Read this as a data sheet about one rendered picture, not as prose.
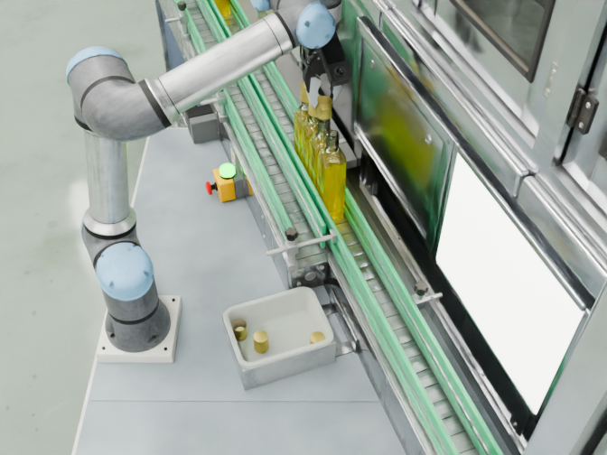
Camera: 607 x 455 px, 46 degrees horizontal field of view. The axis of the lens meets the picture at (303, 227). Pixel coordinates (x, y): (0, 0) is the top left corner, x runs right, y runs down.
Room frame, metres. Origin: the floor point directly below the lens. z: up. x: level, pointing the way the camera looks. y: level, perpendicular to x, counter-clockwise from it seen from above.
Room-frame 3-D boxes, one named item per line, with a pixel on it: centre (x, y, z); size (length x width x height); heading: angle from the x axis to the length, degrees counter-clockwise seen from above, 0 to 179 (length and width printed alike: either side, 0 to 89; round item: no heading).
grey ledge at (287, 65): (1.93, 0.05, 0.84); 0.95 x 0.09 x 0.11; 20
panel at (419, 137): (1.07, -0.29, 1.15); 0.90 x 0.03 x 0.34; 20
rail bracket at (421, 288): (0.96, -0.27, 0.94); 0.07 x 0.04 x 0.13; 110
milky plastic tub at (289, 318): (0.97, 0.06, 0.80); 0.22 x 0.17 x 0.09; 110
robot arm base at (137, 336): (1.01, 0.39, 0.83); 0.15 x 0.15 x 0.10
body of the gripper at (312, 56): (1.37, -0.04, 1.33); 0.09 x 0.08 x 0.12; 20
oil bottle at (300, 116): (1.45, -0.01, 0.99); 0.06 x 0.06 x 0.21; 19
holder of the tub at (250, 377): (0.98, 0.03, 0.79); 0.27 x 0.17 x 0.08; 110
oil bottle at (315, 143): (1.34, -0.05, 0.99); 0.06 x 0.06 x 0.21; 20
